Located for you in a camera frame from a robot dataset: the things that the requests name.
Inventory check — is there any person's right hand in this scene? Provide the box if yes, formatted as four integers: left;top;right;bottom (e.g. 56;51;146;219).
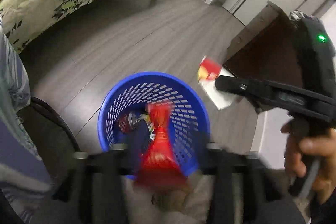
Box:
284;128;336;205

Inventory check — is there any grey cable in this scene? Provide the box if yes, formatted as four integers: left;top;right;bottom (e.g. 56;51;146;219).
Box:
296;158;321;199

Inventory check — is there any black curved chair tube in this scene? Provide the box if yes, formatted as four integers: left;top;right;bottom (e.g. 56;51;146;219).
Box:
30;96;81;153

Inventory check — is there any green white milk carton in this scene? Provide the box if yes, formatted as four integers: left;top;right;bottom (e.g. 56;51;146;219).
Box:
136;113;155;141

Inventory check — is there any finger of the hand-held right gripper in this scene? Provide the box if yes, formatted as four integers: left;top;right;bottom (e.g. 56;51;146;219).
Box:
215;75;333;122
250;97;291;117

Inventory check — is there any blue plastic basket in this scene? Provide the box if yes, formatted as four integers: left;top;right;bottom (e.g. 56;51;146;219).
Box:
98;71;211;180

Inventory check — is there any dark brown wooden cabinet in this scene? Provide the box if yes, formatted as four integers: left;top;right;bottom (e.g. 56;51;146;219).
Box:
223;0;313;115

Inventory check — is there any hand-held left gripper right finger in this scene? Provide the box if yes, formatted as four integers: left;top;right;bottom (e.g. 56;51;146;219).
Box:
202;143;279;224

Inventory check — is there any red yellow white packet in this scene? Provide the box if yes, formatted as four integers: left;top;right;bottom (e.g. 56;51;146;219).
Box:
198;55;233;111

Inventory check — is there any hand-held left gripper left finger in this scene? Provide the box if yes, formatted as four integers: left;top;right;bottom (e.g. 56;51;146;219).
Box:
52;121;151;224

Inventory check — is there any red drink can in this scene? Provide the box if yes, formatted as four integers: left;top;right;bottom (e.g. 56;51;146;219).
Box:
118;112;137;134

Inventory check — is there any beige cloth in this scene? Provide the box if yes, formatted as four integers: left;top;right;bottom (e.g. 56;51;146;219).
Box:
125;176;211;224

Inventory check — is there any red plastic bag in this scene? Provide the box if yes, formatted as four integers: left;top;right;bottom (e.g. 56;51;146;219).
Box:
133;105;190;188

